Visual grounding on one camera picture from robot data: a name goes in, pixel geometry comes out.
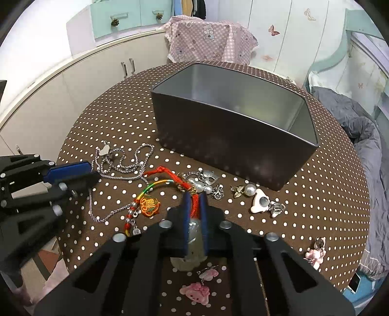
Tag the smartphone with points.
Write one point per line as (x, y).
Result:
(355, 283)

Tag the blue bed sheet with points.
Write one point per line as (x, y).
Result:
(349, 299)

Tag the pink checkered bear cloth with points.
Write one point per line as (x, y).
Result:
(209, 39)

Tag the teal bed headboard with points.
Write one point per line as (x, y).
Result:
(337, 54)

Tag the silver flower charm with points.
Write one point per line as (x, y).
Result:
(218, 192)

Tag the pearl and silver heart earrings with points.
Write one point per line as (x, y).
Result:
(199, 186)

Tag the pink flower hair clip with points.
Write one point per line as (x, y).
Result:
(314, 255)

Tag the pale butterfly wall sticker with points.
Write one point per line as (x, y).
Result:
(310, 14)

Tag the white curved cabinet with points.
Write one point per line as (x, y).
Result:
(76, 91)

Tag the grey metal tin box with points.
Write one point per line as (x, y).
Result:
(228, 136)

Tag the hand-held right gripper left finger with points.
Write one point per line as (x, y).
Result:
(186, 231)

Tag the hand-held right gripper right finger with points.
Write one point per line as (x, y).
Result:
(204, 231)

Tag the small pink wall sticker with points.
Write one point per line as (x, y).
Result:
(266, 57)

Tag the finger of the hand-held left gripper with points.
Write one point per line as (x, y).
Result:
(82, 182)
(67, 170)

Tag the teal drawer unit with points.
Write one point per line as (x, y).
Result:
(127, 15)

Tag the small pink hair clip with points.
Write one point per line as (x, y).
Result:
(209, 274)

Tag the pinecone drawer ornament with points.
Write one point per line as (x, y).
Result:
(115, 22)
(158, 17)

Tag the hanging clothes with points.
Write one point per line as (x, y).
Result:
(194, 7)

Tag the grey duvet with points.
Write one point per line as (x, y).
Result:
(364, 136)

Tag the pink bear hair clip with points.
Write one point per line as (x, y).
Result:
(196, 291)

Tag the pink butterfly wall sticker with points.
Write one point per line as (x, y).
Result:
(273, 30)

